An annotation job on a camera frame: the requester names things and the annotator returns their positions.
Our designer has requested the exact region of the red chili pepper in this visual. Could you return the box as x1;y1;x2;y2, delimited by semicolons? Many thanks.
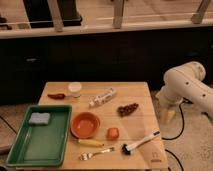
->
47;93;66;100

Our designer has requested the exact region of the grey blue sponge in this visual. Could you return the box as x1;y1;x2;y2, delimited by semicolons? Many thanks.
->
29;113;50;125

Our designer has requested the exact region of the wooden railing post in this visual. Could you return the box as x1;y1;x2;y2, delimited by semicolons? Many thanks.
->
191;0;211;24
47;0;64;32
113;0;124;29

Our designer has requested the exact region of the dark grape bunch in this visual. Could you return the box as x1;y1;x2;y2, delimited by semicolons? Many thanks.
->
117;103;139;117

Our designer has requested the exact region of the yellow corn cob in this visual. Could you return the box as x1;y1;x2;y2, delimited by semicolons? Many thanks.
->
78;139;104;147

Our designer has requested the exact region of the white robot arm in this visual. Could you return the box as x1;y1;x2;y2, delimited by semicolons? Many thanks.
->
156;61;213;122

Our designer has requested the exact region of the green plastic tray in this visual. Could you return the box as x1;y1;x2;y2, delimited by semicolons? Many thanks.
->
6;105;72;167

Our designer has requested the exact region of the red bowl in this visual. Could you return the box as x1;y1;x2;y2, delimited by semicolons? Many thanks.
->
70;112;100;139

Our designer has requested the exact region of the white lidded jar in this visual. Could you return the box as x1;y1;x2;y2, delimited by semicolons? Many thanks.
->
68;82;82;98

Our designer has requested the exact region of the white tube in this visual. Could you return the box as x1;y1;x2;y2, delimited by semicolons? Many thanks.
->
89;88;116;107

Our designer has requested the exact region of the metal fork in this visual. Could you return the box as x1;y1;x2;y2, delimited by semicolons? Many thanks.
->
79;147;115;161

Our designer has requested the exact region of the white black dish brush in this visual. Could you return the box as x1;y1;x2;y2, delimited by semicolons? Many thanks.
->
122;131;160;155

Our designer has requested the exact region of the black cable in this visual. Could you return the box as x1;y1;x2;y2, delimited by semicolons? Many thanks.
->
161;101;185;171

